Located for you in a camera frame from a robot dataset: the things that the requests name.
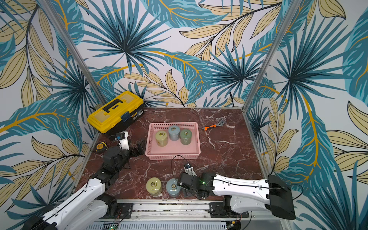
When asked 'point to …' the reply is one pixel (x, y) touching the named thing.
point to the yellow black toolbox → (125, 109)
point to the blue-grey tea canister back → (174, 132)
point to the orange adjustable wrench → (212, 126)
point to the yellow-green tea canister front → (154, 186)
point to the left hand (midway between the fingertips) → (138, 141)
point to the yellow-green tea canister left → (161, 137)
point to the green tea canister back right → (186, 136)
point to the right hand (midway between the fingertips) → (188, 186)
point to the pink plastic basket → (173, 141)
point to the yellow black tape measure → (101, 147)
